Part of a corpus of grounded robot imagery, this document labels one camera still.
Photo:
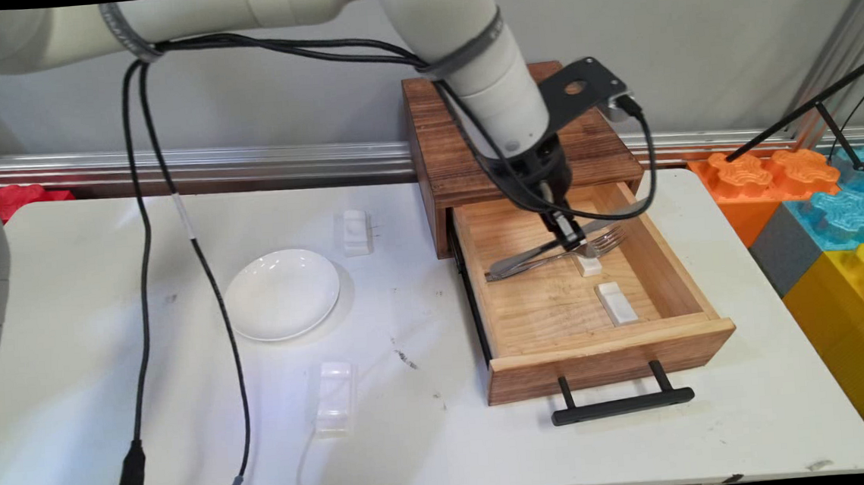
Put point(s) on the light wooden drawer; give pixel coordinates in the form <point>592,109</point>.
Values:
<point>558,310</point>

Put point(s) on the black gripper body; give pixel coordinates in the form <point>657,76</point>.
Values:
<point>530,175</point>

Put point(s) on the grey foam block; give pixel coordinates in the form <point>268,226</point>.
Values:
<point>786,252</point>

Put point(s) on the orange foam block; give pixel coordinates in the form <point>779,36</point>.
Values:
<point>747,182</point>

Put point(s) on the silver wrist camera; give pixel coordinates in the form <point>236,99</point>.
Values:
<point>619,108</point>

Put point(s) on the black table edge clip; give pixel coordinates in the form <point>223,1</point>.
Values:
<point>733,478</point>

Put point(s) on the red foam block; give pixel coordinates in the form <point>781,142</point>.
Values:
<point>22,199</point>

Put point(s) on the silver fork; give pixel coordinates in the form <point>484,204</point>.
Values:
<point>607,242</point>

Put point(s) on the dark wooden drawer cabinet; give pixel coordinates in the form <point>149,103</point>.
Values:
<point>440,143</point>

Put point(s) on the white cutlery rest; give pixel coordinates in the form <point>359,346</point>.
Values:
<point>617,303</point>
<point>335,398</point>
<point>356,231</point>
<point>590,266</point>

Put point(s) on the blue foam block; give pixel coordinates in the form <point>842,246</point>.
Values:
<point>848,217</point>

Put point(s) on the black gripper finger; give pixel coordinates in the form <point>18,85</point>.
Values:
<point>580,232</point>
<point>565,237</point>

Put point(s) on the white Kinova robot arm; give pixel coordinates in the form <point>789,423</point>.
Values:
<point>271,6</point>

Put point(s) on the aluminium wall rail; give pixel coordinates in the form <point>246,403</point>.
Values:
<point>244,163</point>

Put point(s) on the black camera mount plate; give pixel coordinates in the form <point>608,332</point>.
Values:
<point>582,99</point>

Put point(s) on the white round plate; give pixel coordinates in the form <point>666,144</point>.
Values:
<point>282,295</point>

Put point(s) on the black tripod stand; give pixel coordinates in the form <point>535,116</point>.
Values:
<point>839,138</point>

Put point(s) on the silver table knife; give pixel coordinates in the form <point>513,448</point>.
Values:
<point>517,261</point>

